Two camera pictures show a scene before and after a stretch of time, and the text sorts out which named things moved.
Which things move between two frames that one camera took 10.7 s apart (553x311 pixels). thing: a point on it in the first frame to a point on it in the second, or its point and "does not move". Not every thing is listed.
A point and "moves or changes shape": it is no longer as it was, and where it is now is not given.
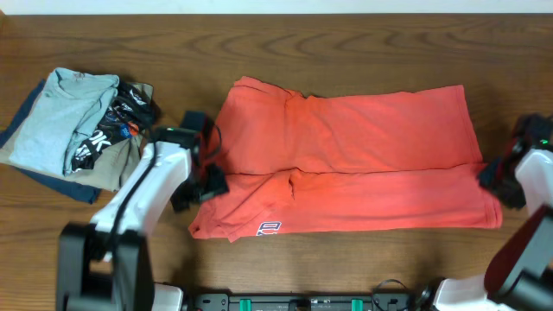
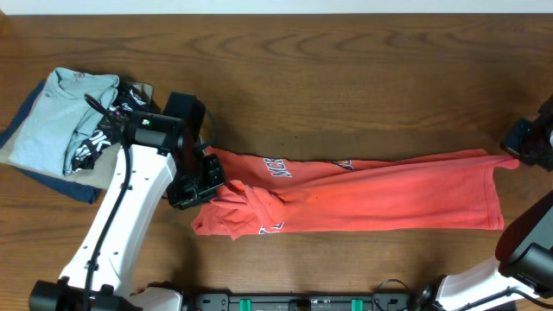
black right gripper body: (497, 178) to (530, 144)
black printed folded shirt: (130, 116) does not move
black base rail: (303, 302) does not move
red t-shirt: (395, 159) moves or changes shape
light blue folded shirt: (70, 99) does not move
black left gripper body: (212, 180) does not move
